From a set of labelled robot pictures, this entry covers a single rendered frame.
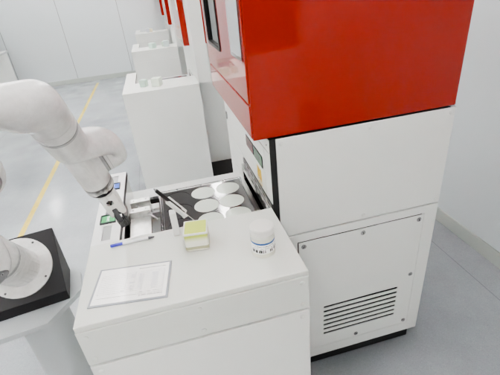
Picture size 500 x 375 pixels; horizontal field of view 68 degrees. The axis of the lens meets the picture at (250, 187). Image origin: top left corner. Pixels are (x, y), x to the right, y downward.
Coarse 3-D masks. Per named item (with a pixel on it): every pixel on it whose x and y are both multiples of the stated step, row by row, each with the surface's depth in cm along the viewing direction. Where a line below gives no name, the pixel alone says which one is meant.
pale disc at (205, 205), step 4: (204, 200) 152; (208, 200) 152; (212, 200) 152; (216, 200) 152; (196, 204) 150; (200, 204) 150; (204, 204) 150; (208, 204) 150; (212, 204) 149; (216, 204) 149; (196, 208) 147; (200, 208) 147; (204, 208) 147; (208, 208) 147; (212, 208) 146
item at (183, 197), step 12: (180, 192) 160; (216, 192) 157; (240, 192) 156; (180, 204) 152; (192, 204) 151; (240, 204) 147; (168, 216) 144; (180, 216) 144; (192, 216) 143; (168, 228) 137
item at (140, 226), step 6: (150, 216) 149; (132, 222) 146; (138, 222) 146; (144, 222) 145; (150, 222) 145; (132, 228) 143; (138, 228) 142; (144, 228) 142; (150, 228) 141; (132, 234) 139; (138, 234) 139; (144, 234) 138
